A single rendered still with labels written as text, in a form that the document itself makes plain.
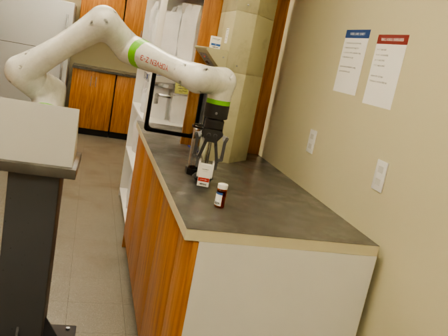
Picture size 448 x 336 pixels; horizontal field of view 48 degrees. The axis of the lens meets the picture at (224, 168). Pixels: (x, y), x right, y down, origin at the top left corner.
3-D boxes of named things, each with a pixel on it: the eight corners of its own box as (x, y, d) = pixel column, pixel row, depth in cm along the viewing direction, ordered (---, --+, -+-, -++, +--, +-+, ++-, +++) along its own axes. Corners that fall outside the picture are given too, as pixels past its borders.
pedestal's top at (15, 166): (-12, 169, 191) (-11, 159, 191) (6, 151, 222) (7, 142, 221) (75, 180, 199) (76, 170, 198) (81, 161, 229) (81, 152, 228)
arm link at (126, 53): (101, 45, 205) (120, 23, 206) (120, 65, 215) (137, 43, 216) (127, 57, 194) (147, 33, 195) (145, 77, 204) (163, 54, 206)
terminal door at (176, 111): (196, 139, 291) (208, 70, 282) (143, 130, 286) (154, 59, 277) (195, 139, 291) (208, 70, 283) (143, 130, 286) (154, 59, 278)
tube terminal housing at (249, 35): (237, 153, 300) (263, 21, 284) (253, 167, 270) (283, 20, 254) (197, 147, 293) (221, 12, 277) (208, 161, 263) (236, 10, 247)
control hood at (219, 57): (211, 67, 283) (214, 49, 281) (225, 71, 253) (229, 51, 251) (191, 63, 280) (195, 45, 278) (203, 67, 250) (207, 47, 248)
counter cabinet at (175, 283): (209, 253, 389) (231, 139, 370) (319, 468, 197) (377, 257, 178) (121, 245, 370) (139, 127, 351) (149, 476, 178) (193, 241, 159)
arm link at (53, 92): (17, 110, 205) (25, 74, 215) (44, 129, 218) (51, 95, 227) (41, 101, 201) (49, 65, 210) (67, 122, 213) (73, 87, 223)
